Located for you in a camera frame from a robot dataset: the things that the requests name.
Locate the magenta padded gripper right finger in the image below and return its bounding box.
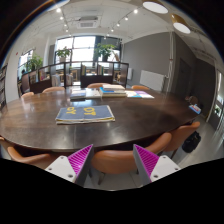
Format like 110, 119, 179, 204
133, 144, 180, 185

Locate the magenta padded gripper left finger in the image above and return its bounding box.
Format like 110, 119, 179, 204
46, 145, 94, 186

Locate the blue yellow towel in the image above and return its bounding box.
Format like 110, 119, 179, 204
56, 105, 115, 124

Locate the tan leather chair front left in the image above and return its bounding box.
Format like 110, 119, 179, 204
0, 137, 58, 169

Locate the tan leather chair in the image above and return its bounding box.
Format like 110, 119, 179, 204
91, 133, 172, 184
0, 137, 58, 169
164, 122, 200, 157

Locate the tan leather chair front centre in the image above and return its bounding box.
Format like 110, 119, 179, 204
91, 133, 172, 184

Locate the tan leather chair front right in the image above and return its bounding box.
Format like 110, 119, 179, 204
164, 122, 200, 157

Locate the dark wooden oval table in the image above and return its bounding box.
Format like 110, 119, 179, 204
0, 90, 197, 151

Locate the black bag on floor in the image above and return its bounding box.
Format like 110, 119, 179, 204
182, 131, 201, 153

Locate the purple blue magazine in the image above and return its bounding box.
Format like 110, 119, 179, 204
125, 90, 154, 99

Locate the tan chair far right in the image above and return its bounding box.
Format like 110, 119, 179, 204
131, 85, 149, 90

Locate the tan chair far left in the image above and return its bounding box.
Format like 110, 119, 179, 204
42, 86, 65, 93

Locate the stack of books centre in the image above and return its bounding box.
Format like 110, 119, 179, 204
99, 84, 126, 97

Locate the tan chair far centre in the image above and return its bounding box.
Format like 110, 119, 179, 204
86, 83, 108, 88

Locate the tan chair far left end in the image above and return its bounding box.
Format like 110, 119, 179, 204
21, 92, 34, 98

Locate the dark wooden shelf unit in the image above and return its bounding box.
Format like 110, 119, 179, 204
17, 61, 129, 94

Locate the potted plant by window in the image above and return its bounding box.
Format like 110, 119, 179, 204
26, 54, 43, 71

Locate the potted plant left on shelf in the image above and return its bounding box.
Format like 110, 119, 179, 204
56, 47, 71, 62

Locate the potted plant on shelf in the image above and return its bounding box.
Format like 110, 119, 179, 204
56, 47, 71, 62
94, 43, 115, 62

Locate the potted plant right on shelf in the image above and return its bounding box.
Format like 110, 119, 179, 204
94, 43, 115, 62

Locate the ceiling air conditioner unit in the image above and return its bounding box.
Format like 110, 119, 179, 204
77, 16, 99, 29

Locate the round ceiling lamp far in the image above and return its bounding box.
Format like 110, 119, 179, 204
171, 14, 190, 34

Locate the round ceiling lamp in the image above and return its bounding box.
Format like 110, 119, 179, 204
143, 0, 168, 14
171, 14, 190, 34

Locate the round ceiling lamp near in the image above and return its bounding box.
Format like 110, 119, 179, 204
143, 0, 168, 14

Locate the white wall radiator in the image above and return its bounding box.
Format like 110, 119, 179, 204
140, 70, 164, 91

